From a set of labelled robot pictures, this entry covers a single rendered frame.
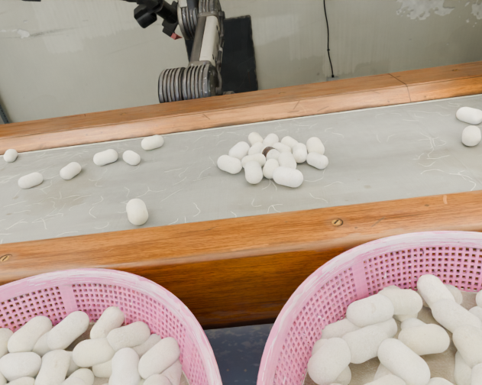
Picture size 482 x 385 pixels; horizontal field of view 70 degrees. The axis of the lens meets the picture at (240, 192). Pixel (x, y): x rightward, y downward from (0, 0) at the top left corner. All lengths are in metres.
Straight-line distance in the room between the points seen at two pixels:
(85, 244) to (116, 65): 2.32
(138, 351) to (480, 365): 0.22
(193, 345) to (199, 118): 0.45
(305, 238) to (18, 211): 0.37
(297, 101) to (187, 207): 0.31
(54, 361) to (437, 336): 0.26
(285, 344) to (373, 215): 0.14
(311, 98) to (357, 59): 2.06
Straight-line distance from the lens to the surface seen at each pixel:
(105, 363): 0.29
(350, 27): 2.62
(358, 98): 0.65
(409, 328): 0.27
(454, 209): 0.35
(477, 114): 0.58
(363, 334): 0.26
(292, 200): 0.39
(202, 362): 0.24
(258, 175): 0.41
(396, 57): 2.78
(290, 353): 0.25
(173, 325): 0.27
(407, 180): 0.43
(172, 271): 0.30
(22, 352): 0.32
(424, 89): 0.69
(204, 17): 1.02
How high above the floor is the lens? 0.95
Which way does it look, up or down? 31 degrees down
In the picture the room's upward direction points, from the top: 9 degrees counter-clockwise
